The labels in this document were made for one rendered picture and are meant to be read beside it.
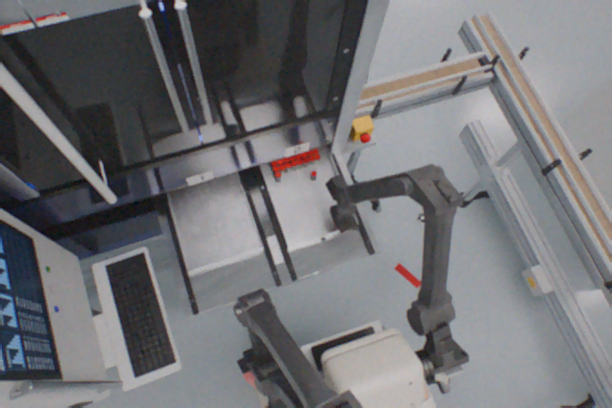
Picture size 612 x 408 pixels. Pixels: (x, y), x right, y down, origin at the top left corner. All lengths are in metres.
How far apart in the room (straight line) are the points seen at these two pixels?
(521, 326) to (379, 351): 1.72
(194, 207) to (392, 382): 0.94
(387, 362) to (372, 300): 1.44
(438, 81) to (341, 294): 1.20
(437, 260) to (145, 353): 1.01
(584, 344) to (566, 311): 0.14
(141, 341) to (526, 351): 1.93
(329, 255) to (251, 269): 0.27
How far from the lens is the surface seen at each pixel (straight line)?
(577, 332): 2.30
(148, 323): 1.72
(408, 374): 1.13
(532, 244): 2.29
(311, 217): 1.69
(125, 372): 1.74
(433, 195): 1.06
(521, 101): 2.09
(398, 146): 2.88
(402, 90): 1.88
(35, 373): 1.28
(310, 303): 2.51
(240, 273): 1.64
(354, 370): 1.13
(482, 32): 2.21
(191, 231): 1.69
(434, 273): 1.18
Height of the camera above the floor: 2.48
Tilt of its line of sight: 69 degrees down
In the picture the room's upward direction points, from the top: 10 degrees clockwise
